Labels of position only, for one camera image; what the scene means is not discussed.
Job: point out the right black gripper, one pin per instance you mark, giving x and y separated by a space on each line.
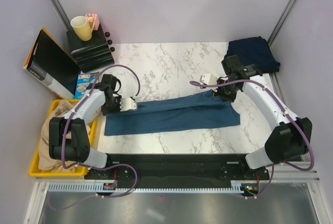
218 93

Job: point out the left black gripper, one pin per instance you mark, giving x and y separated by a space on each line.
104 110

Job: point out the teal blue t-shirt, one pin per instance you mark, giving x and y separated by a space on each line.
198 111

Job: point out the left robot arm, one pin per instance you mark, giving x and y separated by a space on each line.
68 137

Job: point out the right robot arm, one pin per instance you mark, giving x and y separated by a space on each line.
289 141

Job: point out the blue picture booklet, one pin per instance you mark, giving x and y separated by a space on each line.
83 81

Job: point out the folded navy t-shirt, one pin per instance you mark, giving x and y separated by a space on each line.
254 50

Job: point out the black stepped stand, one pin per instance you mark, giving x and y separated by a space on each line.
92 54

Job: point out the black orange cardboard box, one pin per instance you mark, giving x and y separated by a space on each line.
52 66

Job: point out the yellow ceramic mug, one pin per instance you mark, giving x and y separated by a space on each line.
81 27

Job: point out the pink small box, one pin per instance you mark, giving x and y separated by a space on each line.
93 21

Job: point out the beige t-shirt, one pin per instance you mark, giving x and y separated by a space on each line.
46 166

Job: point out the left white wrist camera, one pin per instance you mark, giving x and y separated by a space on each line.
128 104

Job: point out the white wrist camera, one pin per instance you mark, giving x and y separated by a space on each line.
128 104
208 79

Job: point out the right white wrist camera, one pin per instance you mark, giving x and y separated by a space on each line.
208 79

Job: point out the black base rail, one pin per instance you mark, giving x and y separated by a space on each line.
178 169

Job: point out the grey slotted cable duct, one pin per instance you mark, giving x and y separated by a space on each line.
112 187

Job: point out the right aluminium frame post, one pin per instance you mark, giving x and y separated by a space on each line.
281 21

